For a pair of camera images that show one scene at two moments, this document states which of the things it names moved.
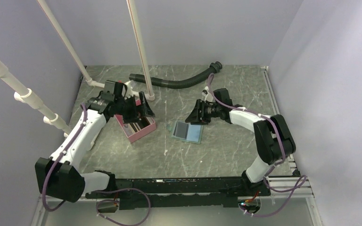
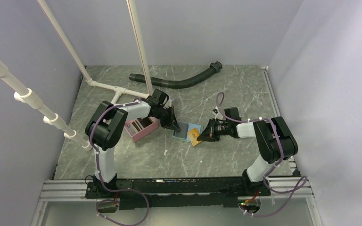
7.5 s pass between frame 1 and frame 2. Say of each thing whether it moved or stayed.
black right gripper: moved
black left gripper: moved
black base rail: stayed
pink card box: stayed
